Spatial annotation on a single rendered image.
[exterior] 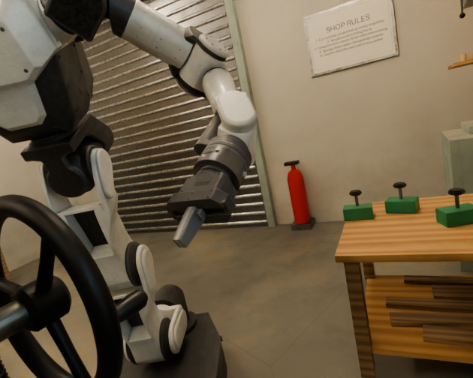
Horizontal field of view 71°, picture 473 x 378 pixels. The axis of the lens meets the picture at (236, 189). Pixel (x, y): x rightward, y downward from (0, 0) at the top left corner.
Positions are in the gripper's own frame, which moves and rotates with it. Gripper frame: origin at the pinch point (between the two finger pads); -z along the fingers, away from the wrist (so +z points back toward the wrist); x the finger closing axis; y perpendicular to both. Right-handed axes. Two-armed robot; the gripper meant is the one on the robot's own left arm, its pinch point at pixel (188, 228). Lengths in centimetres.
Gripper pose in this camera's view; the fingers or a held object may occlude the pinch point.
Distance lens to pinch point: 51.3
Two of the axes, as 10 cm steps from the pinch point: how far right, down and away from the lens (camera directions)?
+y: -4.6, -7.0, -5.5
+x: -8.2, 0.9, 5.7
